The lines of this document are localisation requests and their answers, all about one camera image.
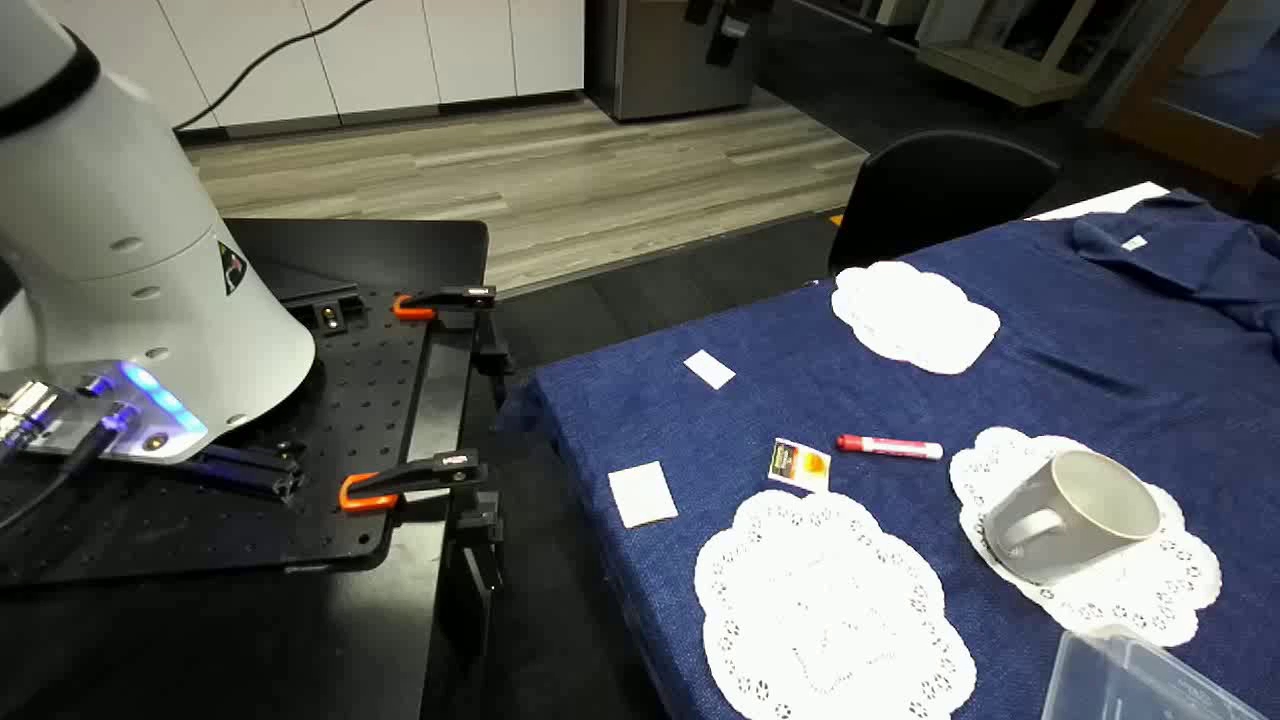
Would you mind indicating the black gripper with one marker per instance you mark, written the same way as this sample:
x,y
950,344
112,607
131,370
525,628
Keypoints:
x,y
727,35

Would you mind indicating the red white marker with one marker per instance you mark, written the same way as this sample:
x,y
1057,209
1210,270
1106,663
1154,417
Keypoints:
x,y
890,444

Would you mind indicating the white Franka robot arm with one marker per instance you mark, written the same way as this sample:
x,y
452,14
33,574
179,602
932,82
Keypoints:
x,y
135,240

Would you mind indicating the grey ceramic mug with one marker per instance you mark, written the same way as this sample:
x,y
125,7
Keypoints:
x,y
1055,525

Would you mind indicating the white paper doily under mug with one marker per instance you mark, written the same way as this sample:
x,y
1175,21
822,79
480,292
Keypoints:
x,y
1161,580

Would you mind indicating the stainless steel appliance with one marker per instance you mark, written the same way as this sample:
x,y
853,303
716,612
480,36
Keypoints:
x,y
652,62

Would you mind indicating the black office chair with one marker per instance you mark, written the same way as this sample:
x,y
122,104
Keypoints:
x,y
932,193

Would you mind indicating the light wooden shelf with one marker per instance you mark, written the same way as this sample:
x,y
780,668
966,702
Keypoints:
x,y
1003,62

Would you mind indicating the white cabinet row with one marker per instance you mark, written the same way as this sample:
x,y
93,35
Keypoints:
x,y
400,52

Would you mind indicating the small white paper packet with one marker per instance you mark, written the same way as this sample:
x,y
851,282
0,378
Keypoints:
x,y
708,370
642,494

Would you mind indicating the small white paper doily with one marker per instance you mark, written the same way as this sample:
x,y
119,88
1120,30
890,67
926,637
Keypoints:
x,y
914,317

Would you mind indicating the blue denim tablecloth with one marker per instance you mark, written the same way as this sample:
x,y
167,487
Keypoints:
x,y
802,403

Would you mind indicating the orange black bar clamp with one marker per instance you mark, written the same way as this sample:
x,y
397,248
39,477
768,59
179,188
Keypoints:
x,y
451,303
400,482

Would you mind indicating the white sheet at table end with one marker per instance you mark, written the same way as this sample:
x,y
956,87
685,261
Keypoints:
x,y
1102,202

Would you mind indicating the yellow tea bag packet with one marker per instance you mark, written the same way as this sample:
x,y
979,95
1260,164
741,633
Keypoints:
x,y
797,464

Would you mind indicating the small white cloth tag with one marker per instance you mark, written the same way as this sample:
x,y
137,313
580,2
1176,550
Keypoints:
x,y
1132,240

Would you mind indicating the brown wooden furniture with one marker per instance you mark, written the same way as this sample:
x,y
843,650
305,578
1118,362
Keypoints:
x,y
1200,104

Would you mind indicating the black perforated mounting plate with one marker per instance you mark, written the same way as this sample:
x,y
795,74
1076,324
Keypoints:
x,y
361,403

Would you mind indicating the large white paper doily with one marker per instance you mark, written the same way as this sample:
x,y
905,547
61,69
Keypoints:
x,y
825,612

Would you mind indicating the clear plastic container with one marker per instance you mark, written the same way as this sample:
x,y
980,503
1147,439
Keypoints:
x,y
1132,683

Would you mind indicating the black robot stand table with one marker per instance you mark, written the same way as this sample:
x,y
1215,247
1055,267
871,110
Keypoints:
x,y
264,652

